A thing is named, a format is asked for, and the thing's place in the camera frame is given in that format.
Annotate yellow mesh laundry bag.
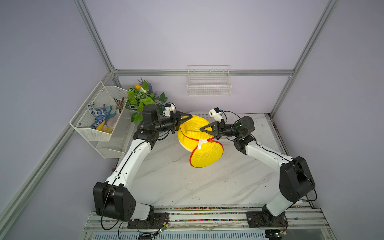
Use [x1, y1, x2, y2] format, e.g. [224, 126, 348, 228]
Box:
[178, 115, 224, 168]

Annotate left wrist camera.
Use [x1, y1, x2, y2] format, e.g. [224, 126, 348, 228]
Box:
[164, 103, 177, 118]

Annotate white plastic basket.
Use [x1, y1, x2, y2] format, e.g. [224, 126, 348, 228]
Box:
[189, 111, 240, 124]

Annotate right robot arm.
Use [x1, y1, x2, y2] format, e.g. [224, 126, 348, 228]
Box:
[200, 116, 316, 221]

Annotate white mesh corner shelf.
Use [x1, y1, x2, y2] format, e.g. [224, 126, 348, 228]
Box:
[70, 82, 135, 159]

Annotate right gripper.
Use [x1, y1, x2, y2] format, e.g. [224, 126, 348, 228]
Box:
[201, 121, 242, 140]

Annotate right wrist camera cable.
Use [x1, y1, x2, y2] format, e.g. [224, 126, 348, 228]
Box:
[221, 110, 242, 121]

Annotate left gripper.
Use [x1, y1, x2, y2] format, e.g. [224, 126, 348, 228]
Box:
[154, 110, 193, 134]

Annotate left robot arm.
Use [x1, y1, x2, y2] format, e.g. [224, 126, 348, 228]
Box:
[93, 103, 193, 222]

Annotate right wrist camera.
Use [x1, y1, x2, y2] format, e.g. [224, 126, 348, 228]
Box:
[209, 108, 223, 123]

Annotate teal garden rake yellow handle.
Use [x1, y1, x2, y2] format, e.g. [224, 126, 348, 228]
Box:
[96, 106, 119, 133]

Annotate brown twigs in shelf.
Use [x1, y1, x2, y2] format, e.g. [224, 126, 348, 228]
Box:
[114, 98, 125, 114]

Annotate white wire wall basket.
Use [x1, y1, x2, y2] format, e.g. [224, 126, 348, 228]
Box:
[187, 65, 232, 97]

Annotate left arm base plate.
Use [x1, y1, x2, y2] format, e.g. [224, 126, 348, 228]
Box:
[127, 213, 169, 230]

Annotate artificial green plant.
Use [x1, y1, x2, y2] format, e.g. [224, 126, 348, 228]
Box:
[126, 78, 168, 124]

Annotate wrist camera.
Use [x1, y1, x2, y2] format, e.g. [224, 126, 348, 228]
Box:
[164, 103, 177, 118]
[209, 108, 223, 123]

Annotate white cloth in shelf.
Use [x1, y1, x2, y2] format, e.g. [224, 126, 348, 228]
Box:
[106, 115, 119, 134]

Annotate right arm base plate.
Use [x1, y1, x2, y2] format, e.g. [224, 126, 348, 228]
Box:
[246, 212, 289, 229]

